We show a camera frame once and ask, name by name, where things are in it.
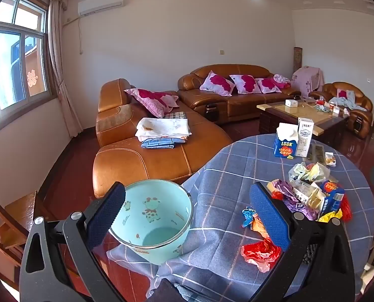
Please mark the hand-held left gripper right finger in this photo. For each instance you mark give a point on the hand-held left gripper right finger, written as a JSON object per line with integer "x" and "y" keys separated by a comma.
{"x": 270, "y": 217}

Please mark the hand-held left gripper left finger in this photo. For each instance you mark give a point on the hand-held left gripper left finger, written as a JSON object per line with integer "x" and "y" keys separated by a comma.
{"x": 105, "y": 217}

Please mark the orange foil wrapper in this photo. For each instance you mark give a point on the orange foil wrapper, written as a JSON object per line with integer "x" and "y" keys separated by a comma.
{"x": 261, "y": 229}

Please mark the blue foil wrapper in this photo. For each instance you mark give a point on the blue foil wrapper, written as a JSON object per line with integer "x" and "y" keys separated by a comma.
{"x": 248, "y": 215}

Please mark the purple plastic wrapper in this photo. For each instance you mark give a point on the purple plastic wrapper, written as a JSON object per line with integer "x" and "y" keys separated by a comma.
{"x": 292, "y": 203}

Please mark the red plastic wrapper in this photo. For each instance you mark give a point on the red plastic wrapper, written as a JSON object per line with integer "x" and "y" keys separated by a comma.
{"x": 346, "y": 209}
{"x": 256, "y": 253}

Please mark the light blue cartoon basin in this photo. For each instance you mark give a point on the light blue cartoon basin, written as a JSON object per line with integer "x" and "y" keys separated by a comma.
{"x": 155, "y": 207}

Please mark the small white paper box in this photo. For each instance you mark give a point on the small white paper box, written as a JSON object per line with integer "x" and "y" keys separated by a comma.
{"x": 303, "y": 193}

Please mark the green white plastic bag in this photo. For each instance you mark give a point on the green white plastic bag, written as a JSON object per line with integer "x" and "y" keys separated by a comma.
{"x": 301, "y": 171}

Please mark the blue checked tablecloth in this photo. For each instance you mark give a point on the blue checked tablecloth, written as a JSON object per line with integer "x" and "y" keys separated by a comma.
{"x": 224, "y": 176}

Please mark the blue snack packet red label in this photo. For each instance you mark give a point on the blue snack packet red label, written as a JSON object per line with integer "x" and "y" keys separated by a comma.
{"x": 330, "y": 201}

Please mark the yellow green plastic wrapper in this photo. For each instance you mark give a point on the yellow green plastic wrapper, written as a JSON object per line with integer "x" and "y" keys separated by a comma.
{"x": 320, "y": 171}

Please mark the blue gable-top carton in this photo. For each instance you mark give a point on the blue gable-top carton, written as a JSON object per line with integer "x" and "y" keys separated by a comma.
{"x": 284, "y": 148}

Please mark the brown leather chaise sofa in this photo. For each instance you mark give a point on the brown leather chaise sofa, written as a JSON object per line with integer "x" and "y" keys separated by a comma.
{"x": 161, "y": 160}

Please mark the white milk carton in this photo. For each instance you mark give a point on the white milk carton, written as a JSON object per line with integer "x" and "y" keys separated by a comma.
{"x": 303, "y": 141}

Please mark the small white cake packet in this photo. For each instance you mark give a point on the small white cake packet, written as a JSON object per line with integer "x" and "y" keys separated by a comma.
{"x": 330, "y": 159}

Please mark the wooden chair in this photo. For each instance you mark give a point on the wooden chair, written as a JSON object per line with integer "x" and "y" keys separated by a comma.
{"x": 20, "y": 210}

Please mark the folded blue striped cloth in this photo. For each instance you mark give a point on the folded blue striped cloth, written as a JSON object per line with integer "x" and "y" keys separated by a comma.
{"x": 161, "y": 143}

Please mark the folded white cloth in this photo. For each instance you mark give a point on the folded white cloth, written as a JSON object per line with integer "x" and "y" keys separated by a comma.
{"x": 164, "y": 127}

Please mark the wooden coffee table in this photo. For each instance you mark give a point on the wooden coffee table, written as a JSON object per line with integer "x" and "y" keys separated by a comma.
{"x": 300, "y": 113}

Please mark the brown leather long sofa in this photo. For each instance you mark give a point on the brown leather long sofa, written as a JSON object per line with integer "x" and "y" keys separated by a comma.
{"x": 237, "y": 100}

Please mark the checked cloth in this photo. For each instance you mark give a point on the checked cloth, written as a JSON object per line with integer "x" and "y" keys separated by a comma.
{"x": 176, "y": 115}

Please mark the pink pillow red flower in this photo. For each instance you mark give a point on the pink pillow red flower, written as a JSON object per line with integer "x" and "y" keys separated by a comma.
{"x": 152, "y": 99}
{"x": 268, "y": 85}
{"x": 216, "y": 83}
{"x": 245, "y": 84}

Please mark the brown leather armchair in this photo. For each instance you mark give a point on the brown leather armchair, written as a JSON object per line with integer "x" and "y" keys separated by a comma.
{"x": 361, "y": 118}

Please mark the pink floral cloth bundle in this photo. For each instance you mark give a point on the pink floral cloth bundle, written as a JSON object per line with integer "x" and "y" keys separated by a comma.
{"x": 282, "y": 80}

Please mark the light blue clothes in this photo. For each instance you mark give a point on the light blue clothes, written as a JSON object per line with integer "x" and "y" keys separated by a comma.
{"x": 350, "y": 102}

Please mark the pink floral cover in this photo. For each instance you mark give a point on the pink floral cover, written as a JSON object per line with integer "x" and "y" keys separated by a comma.
{"x": 306, "y": 80}

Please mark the small pink red pillow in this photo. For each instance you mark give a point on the small pink red pillow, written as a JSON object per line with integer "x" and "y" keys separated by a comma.
{"x": 341, "y": 93}

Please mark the pink curtain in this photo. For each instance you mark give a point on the pink curtain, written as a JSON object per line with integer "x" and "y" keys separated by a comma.
{"x": 61, "y": 69}

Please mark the window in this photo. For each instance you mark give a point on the window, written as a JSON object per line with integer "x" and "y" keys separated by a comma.
{"x": 13, "y": 63}

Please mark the white air conditioner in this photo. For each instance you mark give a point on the white air conditioner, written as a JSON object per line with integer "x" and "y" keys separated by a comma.
{"x": 100, "y": 3}

